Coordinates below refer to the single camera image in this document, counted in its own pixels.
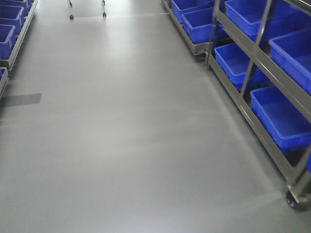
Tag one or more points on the blue bin lower middle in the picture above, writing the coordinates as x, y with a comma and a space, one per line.
234, 62

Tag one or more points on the blue bin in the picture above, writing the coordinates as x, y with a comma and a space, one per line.
289, 129
234, 62
248, 14
292, 53

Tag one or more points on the blue bin far rack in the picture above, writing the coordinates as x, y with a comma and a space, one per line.
198, 25

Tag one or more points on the blue bin rack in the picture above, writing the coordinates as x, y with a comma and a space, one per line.
7, 40
198, 25

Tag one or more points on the steel rack on wheels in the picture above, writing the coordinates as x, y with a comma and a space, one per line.
260, 50

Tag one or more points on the blue bin lower front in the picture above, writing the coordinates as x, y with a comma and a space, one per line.
289, 129

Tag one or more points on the blue bin upper right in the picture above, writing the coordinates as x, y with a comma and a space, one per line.
292, 53

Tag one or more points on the blue bin upper back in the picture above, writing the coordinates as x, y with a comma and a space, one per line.
248, 14

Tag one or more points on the blue bin left rack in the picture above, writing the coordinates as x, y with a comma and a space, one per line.
7, 40

